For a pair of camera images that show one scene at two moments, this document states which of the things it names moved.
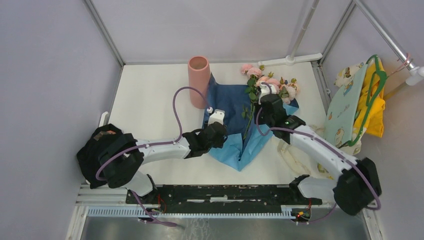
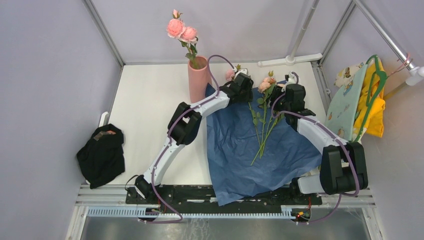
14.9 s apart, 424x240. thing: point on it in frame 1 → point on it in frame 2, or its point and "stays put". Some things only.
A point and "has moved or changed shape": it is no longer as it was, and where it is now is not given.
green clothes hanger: x=377 y=78 stays put
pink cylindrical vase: x=199 y=70 stays put
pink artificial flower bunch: x=287 y=91 has moved or changed shape
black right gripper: x=261 y=122 → x=277 y=89
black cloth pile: x=88 y=155 stays put
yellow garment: x=370 y=113 stays put
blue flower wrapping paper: x=232 y=105 has moved or changed shape
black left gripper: x=220 y=143 → x=249 y=97
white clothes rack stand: x=291 y=59 stays put
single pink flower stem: x=252 y=92 → x=187 y=35
